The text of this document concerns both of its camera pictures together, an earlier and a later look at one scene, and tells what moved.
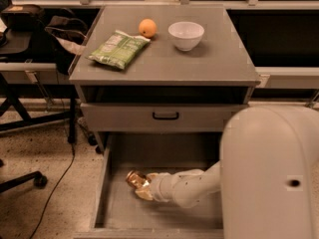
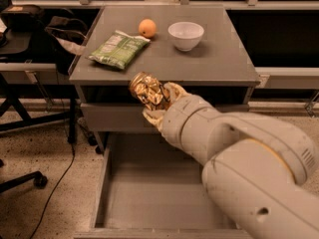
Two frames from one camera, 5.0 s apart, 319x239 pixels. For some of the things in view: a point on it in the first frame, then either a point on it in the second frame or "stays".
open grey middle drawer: [121, 213] stays
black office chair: [40, 180] stays
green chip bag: [119, 49] stays
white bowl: [185, 35] stays
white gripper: [161, 186] -> [176, 117]
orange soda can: [136, 179] -> [147, 88]
